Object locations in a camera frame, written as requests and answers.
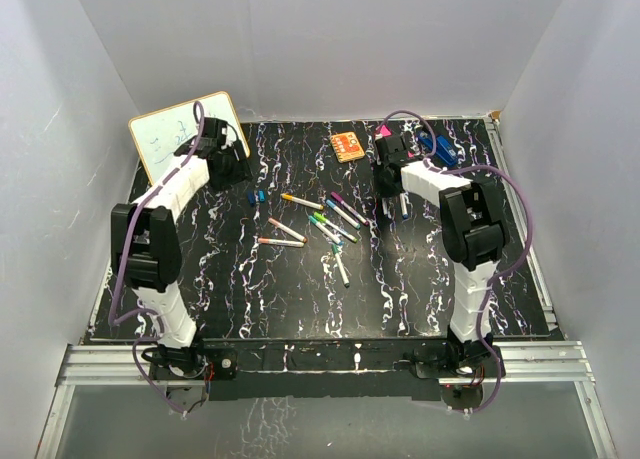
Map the light blue cap marker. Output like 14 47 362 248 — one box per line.
381 198 392 220

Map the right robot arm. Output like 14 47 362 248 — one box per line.
373 134 509 376

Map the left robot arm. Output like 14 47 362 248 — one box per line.
108 117 251 378

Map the blue stapler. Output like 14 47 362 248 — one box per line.
417 131 458 167

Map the yellow cap marker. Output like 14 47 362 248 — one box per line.
281 193 324 211

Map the tan cap marker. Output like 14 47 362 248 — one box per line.
268 217 308 243

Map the yellow framed whiteboard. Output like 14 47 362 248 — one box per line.
128 91 251 185

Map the salmon cap marker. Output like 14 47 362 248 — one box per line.
257 237 305 248

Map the teal cap marker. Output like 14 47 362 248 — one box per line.
309 216 343 246

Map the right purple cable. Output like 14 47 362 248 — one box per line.
382 109 536 415

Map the purple cable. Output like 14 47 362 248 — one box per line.
382 109 536 415
107 99 211 418

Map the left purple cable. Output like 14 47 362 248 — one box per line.
107 99 211 418

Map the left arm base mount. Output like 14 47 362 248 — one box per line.
141 342 238 382

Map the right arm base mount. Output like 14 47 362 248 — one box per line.
403 342 505 379

